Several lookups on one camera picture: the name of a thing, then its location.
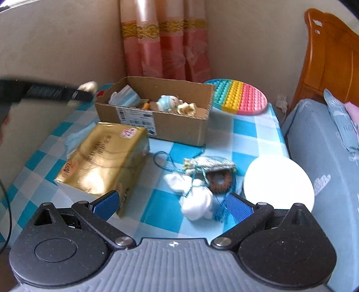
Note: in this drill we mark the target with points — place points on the wooden headboard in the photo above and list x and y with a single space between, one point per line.
331 61

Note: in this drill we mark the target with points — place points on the brown cardboard box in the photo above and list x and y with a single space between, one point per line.
174 126

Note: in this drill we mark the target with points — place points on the blue checkered tablecloth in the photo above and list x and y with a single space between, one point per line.
165 213

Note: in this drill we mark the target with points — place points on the gold tissue pack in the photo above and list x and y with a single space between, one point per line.
106 160

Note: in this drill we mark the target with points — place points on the blue floral pillow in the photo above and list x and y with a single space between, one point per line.
342 123

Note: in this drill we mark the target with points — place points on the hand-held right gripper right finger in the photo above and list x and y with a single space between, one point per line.
238 206

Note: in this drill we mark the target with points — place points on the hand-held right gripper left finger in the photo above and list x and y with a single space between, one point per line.
108 203

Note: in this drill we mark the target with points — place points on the orange earplug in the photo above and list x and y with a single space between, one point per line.
146 106

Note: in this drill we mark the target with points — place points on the white sock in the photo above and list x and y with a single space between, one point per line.
176 181
197 202

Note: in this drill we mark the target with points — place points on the clear jar with white lid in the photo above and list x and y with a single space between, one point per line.
277 182

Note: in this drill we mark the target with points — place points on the window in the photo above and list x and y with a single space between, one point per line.
5 3

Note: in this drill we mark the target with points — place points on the small red object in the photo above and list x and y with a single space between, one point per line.
101 93

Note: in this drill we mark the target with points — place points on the rainbow pop bubble toy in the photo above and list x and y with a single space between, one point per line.
241 97

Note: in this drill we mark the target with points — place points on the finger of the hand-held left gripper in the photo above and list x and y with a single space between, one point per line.
50 92

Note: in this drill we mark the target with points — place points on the white wall socket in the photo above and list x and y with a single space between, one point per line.
281 100

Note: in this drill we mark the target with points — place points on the pink floral pillow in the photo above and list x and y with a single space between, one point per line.
352 112

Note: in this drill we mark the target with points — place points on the silver brocade pouch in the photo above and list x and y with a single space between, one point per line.
213 164

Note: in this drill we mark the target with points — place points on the yellow cloth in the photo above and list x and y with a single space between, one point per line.
187 108

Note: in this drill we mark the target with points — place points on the pink curtain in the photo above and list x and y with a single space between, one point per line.
168 42

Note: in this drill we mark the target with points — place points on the light blue plush toy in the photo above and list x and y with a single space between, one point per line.
167 103

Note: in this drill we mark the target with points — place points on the bed with blue sheet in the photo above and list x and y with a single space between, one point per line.
331 210

